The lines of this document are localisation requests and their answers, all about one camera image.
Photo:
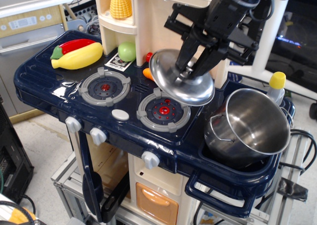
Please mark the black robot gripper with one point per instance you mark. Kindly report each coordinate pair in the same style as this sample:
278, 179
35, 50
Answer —
215, 28

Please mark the steel pot lid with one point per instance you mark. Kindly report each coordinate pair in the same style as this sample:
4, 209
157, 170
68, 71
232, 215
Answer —
183, 87

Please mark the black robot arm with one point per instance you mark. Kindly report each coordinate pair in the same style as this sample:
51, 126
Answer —
211, 34

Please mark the stainless steel pot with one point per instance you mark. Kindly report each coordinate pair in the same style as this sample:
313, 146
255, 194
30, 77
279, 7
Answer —
247, 128

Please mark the red toy ketchup bottle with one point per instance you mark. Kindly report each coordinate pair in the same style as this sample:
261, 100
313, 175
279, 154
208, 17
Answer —
148, 56

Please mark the cream toy kitchen hutch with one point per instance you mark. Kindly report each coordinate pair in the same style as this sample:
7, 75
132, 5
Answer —
145, 27

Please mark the orange toy carrot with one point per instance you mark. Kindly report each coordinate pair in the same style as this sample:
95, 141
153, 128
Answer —
147, 74

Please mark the green toy apple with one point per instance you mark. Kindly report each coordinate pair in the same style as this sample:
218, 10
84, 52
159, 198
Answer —
127, 51

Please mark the yellow capped clear bottle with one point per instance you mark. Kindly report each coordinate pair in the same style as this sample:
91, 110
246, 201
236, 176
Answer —
276, 89

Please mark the right grey stove burner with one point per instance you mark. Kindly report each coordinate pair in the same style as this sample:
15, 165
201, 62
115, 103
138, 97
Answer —
161, 113

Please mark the grey stove burner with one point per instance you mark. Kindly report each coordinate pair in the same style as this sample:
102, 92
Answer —
105, 88
161, 113

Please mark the black white sticker card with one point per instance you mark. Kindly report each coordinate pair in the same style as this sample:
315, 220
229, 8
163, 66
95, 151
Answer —
117, 63

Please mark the yellow toy corn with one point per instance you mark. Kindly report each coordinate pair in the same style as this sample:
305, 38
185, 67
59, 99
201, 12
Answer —
120, 9

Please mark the navy toy kitchen counter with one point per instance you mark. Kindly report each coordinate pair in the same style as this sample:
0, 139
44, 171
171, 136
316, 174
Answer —
184, 152

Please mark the left grey stove burner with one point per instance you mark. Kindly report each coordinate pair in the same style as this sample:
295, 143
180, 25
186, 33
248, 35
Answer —
105, 88

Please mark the grey oval stove button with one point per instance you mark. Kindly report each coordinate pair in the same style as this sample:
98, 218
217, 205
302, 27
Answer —
120, 115

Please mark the yellow toy banana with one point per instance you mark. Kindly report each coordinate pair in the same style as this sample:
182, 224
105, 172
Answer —
79, 58

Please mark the right grey stove knob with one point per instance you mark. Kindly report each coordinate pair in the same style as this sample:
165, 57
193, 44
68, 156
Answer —
150, 159

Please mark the grey stove knob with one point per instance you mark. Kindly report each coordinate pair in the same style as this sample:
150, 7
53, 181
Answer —
150, 159
73, 125
98, 136

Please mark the red toy chili pepper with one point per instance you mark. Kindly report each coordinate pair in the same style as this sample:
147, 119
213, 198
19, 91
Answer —
70, 46

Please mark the middle grey stove knob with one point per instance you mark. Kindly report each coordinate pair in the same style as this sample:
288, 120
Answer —
98, 136

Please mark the left grey stove knob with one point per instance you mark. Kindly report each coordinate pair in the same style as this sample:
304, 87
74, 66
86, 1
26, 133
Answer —
73, 125

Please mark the orange toy drawer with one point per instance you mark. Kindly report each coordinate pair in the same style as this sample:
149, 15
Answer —
156, 205

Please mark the beige appliance with display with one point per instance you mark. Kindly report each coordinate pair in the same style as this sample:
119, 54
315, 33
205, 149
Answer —
26, 26

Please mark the navy hanging toy spoon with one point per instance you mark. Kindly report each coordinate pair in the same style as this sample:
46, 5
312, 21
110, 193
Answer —
92, 182

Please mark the black toy oven door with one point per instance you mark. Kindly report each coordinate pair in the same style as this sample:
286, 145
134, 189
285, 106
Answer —
114, 200

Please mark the black computer case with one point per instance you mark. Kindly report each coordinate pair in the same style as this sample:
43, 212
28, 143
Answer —
15, 166

